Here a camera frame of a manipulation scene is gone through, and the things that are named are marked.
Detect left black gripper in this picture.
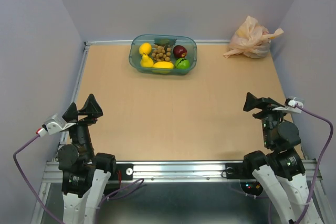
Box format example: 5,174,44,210
64,92,103,157

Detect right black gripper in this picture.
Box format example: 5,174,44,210
243,90,291,147

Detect translucent orange plastic bag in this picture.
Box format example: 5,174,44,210
223,16,284,59

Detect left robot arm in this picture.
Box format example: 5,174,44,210
57,94,117,223

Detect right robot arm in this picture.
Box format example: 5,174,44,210
241,92,323,223

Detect yellow pear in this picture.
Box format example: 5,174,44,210
140,53,154,68

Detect green striped melon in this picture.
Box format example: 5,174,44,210
175,58,191,69

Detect yellow lemon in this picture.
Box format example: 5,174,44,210
139,42,152,55

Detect teal plastic basket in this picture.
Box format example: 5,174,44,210
129,35,197,75

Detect dark red apple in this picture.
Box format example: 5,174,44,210
173,45,187,59

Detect yellow mango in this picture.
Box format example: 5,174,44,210
152,61,174,74

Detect brown longan bunch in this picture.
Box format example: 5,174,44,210
150,44,173,62

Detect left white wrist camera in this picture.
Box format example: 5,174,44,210
36,113,76,137

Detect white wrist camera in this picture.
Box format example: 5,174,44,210
36,113,76,137
273,97,305,114

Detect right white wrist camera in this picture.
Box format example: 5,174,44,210
273,97,305,114

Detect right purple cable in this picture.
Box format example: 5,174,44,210
267,104,334,224

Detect purple cable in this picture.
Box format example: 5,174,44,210
13,133,145,224
267,104,334,224

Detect aluminium front rail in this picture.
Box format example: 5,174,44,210
41,158,322,183

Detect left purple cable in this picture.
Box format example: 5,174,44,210
13,133,145,224

